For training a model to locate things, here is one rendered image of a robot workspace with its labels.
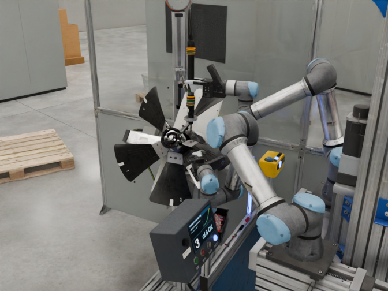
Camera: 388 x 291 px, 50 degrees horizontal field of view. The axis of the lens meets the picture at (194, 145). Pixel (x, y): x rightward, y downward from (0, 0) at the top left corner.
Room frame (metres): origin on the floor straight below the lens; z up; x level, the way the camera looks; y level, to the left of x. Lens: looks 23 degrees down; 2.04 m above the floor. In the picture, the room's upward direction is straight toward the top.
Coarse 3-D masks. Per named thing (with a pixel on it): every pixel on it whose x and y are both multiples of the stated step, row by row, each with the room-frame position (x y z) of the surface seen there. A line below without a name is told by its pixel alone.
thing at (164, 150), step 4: (160, 140) 2.07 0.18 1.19; (152, 144) 2.07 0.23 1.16; (156, 144) 2.08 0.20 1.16; (160, 144) 2.07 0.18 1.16; (156, 148) 2.08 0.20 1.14; (164, 148) 2.08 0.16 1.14; (156, 152) 2.08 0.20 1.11; (160, 152) 2.08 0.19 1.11; (164, 152) 2.08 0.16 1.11; (160, 156) 2.08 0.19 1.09
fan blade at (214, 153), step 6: (198, 144) 2.01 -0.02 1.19; (204, 144) 2.02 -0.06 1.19; (198, 150) 1.94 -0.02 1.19; (204, 150) 1.95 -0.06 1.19; (210, 150) 1.95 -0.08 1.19; (216, 150) 1.95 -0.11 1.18; (210, 156) 1.90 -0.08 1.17; (216, 156) 1.90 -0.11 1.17; (228, 162) 1.86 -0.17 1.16; (222, 168) 1.83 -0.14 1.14
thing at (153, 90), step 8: (152, 88) 2.29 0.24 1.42; (152, 96) 2.26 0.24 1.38; (144, 104) 2.30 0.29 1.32; (152, 104) 2.25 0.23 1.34; (160, 104) 2.20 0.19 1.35; (144, 112) 2.30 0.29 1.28; (152, 112) 2.24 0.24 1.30; (160, 112) 2.18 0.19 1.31; (152, 120) 2.24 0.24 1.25; (160, 120) 2.18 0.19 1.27; (160, 128) 2.18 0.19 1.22
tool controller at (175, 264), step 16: (176, 208) 1.31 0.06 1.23; (192, 208) 1.28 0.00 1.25; (208, 208) 1.31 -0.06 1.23; (160, 224) 1.21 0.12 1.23; (176, 224) 1.18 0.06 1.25; (192, 224) 1.20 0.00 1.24; (208, 224) 1.28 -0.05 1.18; (160, 240) 1.14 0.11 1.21; (176, 240) 1.11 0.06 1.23; (208, 240) 1.26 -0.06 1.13; (160, 256) 1.14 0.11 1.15; (176, 256) 1.11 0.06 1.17; (192, 256) 1.15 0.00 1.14; (208, 256) 1.23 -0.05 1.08; (160, 272) 1.14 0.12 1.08; (176, 272) 1.11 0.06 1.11; (192, 272) 1.13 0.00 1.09
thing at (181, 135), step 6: (168, 132) 2.06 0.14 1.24; (174, 132) 2.05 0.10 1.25; (180, 132) 2.03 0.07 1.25; (162, 138) 2.04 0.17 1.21; (168, 138) 2.04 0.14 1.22; (174, 138) 2.02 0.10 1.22; (180, 138) 2.01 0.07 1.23; (186, 138) 2.11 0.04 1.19; (162, 144) 2.02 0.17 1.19; (168, 144) 2.01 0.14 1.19; (174, 144) 1.99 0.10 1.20; (180, 144) 2.01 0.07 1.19; (168, 150) 2.10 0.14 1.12; (174, 150) 2.01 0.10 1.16; (180, 150) 2.03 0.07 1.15; (186, 150) 2.06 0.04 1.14
